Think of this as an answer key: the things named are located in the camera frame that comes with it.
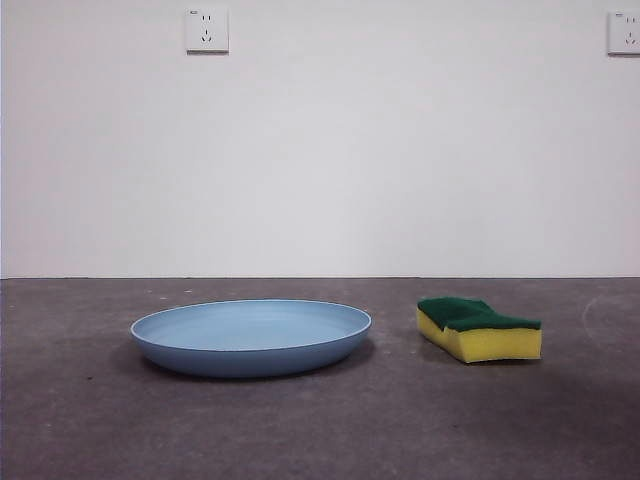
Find blue round plate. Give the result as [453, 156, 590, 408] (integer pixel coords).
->
[130, 298, 374, 378]

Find yellow sponge with green pad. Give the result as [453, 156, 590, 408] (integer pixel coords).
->
[416, 296, 543, 365]

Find white wall socket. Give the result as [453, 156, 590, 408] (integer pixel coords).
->
[607, 11, 640, 57]
[186, 6, 231, 55]

